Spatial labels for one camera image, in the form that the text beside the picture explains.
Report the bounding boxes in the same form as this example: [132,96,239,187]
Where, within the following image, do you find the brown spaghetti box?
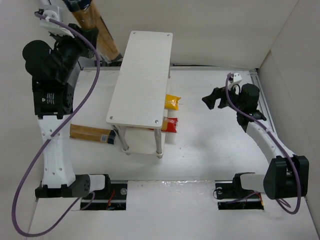
[62,0,123,63]

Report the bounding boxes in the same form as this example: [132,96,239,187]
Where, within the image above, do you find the yellow spaghetti bag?
[164,94,181,111]

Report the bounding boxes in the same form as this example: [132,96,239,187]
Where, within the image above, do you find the red spaghetti bag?
[161,116,179,134]

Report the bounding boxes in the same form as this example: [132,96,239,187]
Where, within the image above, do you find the blue-ended spaghetti box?
[69,124,116,145]

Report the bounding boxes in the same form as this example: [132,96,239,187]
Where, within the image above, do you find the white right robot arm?
[202,83,310,200]

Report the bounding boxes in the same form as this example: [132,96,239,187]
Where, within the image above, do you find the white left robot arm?
[22,23,110,198]

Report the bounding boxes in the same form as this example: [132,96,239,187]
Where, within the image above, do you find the white two-tier shelf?
[106,30,173,159]

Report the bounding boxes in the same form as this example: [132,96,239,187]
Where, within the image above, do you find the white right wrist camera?
[228,72,242,90]

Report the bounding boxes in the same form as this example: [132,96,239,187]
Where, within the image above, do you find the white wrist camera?
[34,4,75,39]
[228,72,242,90]

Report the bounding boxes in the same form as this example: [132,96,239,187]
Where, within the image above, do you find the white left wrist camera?
[34,4,75,39]

